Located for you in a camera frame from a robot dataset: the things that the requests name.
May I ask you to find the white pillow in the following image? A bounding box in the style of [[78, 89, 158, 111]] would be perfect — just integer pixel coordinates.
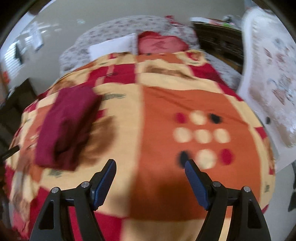
[[88, 33, 138, 61]]

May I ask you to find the dark carved wooden cabinet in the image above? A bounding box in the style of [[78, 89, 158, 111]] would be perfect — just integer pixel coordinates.
[[192, 23, 244, 73]]

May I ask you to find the orange red patterned blanket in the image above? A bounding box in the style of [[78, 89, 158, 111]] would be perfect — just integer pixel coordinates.
[[6, 51, 275, 240]]

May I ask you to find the dark wooden side table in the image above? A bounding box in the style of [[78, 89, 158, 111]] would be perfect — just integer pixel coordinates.
[[1, 78, 37, 152]]

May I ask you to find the red heart cushion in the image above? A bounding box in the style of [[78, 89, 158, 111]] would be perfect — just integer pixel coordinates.
[[138, 31, 189, 55]]

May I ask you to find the wall calendar poster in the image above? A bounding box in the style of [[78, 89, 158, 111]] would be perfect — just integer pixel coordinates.
[[29, 22, 44, 52]]

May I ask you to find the floral grey quilt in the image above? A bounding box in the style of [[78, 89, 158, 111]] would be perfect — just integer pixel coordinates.
[[59, 15, 200, 77]]

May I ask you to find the dark cloth on wall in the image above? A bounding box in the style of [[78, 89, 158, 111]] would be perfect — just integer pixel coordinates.
[[15, 43, 23, 64]]

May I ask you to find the white upholstered chair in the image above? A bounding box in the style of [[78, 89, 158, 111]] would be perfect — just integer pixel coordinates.
[[237, 6, 295, 171]]

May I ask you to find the dark red sweater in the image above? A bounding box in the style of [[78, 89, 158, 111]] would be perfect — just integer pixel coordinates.
[[35, 86, 103, 171]]

